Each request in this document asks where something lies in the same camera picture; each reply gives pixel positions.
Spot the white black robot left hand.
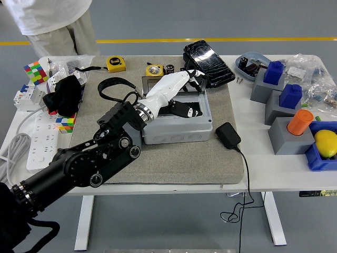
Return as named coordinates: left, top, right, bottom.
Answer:
left=143, top=69, right=206, bottom=119

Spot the grey plastic junction box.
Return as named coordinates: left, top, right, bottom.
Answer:
left=141, top=89, right=213, bottom=145

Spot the blue block battery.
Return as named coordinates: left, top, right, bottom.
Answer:
left=263, top=61, right=284, bottom=86
left=279, top=84, right=303, bottom=109

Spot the white dotted box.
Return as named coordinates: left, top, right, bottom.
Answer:
left=46, top=69, right=88, bottom=93

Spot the orange cylinder battery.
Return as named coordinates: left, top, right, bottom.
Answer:
left=287, top=109, right=315, bottom=137

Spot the yellow round-faced tape measure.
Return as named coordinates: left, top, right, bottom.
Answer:
left=146, top=64, right=165, bottom=77

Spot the black glossy case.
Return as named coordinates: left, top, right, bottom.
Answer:
left=181, top=40, right=236, bottom=89

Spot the yellow square tape measure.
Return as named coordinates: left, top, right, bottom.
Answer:
left=75, top=56, right=126, bottom=74

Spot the black power adapter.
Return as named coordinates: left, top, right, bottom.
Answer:
left=215, top=122, right=242, bottom=150

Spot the grey-brown mat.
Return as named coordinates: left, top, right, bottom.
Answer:
left=68, top=55, right=245, bottom=185

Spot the brown component in dish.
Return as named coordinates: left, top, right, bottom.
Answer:
left=246, top=63, right=261, bottom=76

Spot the blue-grey dish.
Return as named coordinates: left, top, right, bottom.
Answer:
left=235, top=52, right=272, bottom=81

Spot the grey block holder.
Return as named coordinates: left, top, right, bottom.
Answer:
left=265, top=90, right=302, bottom=126
left=268, top=117, right=316, bottom=155
left=250, top=69, right=284, bottom=104

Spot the clear plastic bag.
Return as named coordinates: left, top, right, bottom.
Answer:
left=51, top=54, right=95, bottom=80

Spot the black cloth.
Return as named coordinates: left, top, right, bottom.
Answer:
left=43, top=76, right=84, bottom=117

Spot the bright small puzzle cube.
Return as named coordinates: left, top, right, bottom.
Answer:
left=56, top=115, right=77, bottom=134

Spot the pastel large puzzle cube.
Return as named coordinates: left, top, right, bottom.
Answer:
left=24, top=61, right=49, bottom=86

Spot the clear bag with white label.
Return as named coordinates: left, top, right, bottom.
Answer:
left=284, top=54, right=330, bottom=87

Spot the white power strip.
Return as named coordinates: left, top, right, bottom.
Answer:
left=26, top=110, right=61, bottom=173

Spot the white circuit breaker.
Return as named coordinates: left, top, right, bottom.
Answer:
left=13, top=84, right=46, bottom=113

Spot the person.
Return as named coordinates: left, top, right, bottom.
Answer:
left=0, top=0, right=101, bottom=58

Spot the clear bag of resistors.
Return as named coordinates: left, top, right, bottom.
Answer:
left=302, top=79, right=337, bottom=111

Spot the white table leg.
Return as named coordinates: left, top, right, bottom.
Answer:
left=74, top=195, right=95, bottom=251
left=263, top=191, right=287, bottom=247

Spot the blue plastic bin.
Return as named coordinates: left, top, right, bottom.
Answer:
left=304, top=121, right=337, bottom=172

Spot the yellow lemon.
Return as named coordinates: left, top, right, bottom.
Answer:
left=314, top=130, right=337, bottom=159

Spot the black table control panel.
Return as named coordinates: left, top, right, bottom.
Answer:
left=299, top=190, right=337, bottom=198

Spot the black adapter cord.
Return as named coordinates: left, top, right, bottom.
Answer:
left=220, top=147, right=264, bottom=253

